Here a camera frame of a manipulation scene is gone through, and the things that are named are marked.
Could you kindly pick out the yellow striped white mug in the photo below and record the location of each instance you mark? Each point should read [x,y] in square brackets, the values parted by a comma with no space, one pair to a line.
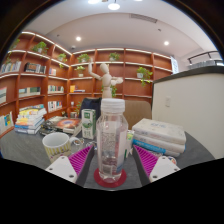
[56,146]

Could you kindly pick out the ceiling air vent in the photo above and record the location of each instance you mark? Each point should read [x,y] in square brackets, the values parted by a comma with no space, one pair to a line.
[143,18]

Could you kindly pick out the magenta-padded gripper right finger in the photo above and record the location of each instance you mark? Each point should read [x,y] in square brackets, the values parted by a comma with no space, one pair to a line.
[163,166]

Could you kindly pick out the stack of dark books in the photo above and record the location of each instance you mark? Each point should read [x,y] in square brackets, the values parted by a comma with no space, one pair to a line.
[65,124]

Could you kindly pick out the clear white-capped water bottle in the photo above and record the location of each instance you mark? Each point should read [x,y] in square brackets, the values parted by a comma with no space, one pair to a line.
[111,143]

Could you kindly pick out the stack of colourful books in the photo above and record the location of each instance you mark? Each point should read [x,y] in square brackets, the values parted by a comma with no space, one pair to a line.
[30,120]

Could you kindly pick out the flat round red coaster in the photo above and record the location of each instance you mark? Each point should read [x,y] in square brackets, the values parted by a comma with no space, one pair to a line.
[98,179]

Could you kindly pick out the branched ceiling lamp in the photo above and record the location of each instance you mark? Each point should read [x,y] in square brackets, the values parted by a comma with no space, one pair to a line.
[114,5]

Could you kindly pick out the thin white book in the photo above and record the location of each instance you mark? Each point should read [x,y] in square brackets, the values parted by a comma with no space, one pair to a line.
[163,144]

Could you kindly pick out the wooden artist mannequin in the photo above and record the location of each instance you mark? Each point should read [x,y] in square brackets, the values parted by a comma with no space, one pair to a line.
[106,80]

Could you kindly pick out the thick white book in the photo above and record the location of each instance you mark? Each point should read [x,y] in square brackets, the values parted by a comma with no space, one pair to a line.
[160,130]

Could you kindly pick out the small colourful oval badge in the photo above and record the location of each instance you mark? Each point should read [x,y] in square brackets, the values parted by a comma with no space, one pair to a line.
[173,159]

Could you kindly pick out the recessed ceiling light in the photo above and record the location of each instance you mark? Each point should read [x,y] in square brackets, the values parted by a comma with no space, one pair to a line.
[78,38]
[166,43]

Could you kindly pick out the blue-spined book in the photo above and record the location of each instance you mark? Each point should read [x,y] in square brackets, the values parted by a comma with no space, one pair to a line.
[156,149]

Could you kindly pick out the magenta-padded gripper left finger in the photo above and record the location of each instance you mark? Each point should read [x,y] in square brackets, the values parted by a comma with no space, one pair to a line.
[61,166]

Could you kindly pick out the orange wooden shelf unit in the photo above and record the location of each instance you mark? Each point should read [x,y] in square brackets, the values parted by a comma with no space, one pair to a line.
[40,83]

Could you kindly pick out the green and white drink carton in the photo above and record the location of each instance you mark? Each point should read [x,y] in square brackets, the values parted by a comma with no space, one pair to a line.
[88,125]

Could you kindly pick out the small green and white box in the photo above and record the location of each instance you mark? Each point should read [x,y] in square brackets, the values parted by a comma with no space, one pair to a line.
[130,140]

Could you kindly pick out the black ceiling track rail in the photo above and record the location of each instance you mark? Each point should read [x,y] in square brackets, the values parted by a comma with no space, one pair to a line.
[203,56]

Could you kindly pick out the white partition with dark top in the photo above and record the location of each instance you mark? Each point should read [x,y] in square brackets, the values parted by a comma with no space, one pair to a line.
[193,113]

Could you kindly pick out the white wall switch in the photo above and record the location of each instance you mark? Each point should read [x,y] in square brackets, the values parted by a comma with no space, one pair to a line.
[168,102]

